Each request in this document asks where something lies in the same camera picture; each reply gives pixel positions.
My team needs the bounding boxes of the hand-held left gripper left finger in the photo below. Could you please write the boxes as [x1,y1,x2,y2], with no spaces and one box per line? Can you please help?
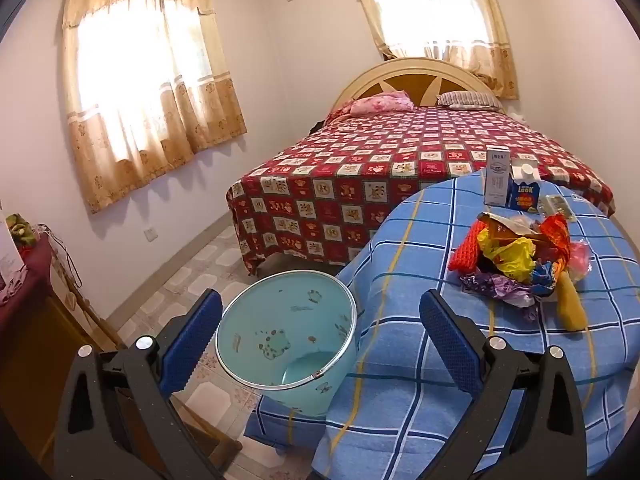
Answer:
[52,287,226,480]

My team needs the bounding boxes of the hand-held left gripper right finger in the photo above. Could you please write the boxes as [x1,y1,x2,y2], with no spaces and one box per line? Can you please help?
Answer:
[419,289,588,480]

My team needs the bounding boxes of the purple wrapper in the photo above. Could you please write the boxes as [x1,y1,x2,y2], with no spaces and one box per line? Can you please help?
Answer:
[459,267,538,308]

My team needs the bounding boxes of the light blue trash bin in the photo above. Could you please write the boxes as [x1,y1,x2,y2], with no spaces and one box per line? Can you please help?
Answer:
[214,270,359,418]

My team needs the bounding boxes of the yellow plastic wrapper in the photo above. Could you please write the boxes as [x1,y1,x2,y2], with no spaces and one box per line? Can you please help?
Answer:
[477,230,538,283]

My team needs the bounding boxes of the blue wrapper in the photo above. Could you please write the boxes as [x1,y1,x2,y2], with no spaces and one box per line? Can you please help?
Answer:
[530,260,558,296]

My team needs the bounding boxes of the white snack wrapper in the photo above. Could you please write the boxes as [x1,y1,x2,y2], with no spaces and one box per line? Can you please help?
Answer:
[477,211,538,241]

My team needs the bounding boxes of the clear plastic bag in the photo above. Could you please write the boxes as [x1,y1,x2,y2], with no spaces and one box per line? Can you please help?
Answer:
[567,240,593,281]

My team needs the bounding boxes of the blue plaid tablecloth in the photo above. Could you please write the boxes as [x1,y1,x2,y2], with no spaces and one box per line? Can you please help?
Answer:
[245,170,632,480]

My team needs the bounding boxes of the red orange foil wrapper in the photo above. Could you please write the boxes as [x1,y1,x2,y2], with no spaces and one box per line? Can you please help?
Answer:
[540,212,572,273]

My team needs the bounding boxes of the wooden cabinet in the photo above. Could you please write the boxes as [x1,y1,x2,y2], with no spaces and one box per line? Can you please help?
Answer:
[0,240,128,461]

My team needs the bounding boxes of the blue short carton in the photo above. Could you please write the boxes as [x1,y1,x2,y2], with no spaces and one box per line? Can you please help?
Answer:
[506,157,543,212]

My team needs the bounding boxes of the white tall carton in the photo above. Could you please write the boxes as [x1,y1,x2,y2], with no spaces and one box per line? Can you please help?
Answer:
[484,145,511,207]

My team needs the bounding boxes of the small greenish packet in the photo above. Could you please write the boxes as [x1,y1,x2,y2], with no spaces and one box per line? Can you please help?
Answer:
[540,194,573,218]

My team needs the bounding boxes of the dark red cloth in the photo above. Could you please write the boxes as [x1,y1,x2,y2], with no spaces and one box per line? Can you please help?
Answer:
[0,232,53,321]

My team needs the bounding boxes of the bed with red quilt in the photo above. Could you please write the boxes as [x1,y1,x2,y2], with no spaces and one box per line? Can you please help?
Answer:
[226,105,617,277]

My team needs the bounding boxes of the wide beige patterned curtain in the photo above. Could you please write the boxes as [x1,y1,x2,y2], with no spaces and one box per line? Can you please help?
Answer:
[61,0,248,215]

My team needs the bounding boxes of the white box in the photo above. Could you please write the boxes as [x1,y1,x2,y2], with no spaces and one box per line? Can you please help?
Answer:
[0,205,26,283]

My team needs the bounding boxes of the green stuffed toy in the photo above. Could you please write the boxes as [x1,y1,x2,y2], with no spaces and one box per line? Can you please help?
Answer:
[5,212,33,248]

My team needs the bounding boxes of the striped pillow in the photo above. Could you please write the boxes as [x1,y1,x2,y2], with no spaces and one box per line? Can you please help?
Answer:
[436,90,505,112]

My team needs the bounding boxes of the pink pillow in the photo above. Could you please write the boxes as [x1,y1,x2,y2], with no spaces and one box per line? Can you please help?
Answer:
[327,91,416,120]

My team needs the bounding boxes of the cream wooden headboard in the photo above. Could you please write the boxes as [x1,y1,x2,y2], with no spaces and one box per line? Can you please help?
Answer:
[330,56,501,113]

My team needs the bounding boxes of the black cable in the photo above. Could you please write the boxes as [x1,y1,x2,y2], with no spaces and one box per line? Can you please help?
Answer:
[35,225,83,291]

